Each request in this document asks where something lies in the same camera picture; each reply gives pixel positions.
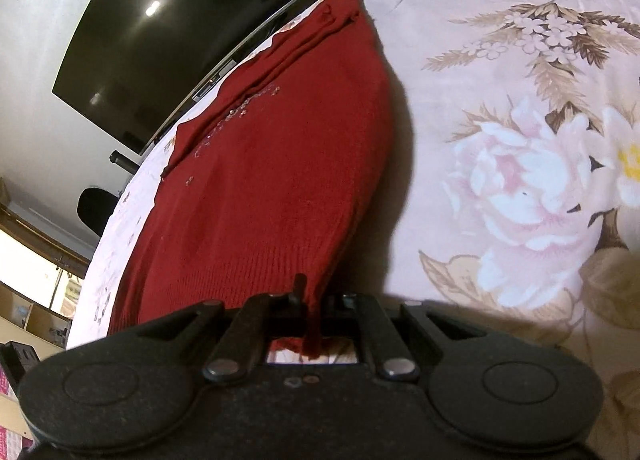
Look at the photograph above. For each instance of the black chair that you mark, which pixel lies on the black chair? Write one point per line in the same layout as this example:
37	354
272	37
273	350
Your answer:
97	212

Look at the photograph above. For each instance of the red knit sweater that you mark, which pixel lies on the red knit sweater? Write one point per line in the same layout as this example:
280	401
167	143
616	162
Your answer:
260	190

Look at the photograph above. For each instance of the pink checkered cloth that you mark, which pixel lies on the pink checkered cloth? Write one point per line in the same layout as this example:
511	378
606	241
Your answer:
10	415

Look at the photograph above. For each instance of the floral bedsheet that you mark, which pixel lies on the floral bedsheet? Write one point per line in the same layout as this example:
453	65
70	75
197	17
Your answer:
500	89

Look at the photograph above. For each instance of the wooden shelf cabinet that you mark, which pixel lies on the wooden shelf cabinet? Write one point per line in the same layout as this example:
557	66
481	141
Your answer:
30	315

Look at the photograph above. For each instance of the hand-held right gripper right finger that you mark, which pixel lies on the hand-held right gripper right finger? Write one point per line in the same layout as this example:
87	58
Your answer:
372	325

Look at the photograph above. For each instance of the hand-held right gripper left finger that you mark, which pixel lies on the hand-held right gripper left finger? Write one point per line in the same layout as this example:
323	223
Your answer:
250	325

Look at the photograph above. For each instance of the black flat television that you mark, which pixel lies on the black flat television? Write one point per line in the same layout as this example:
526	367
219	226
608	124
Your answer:
175	39

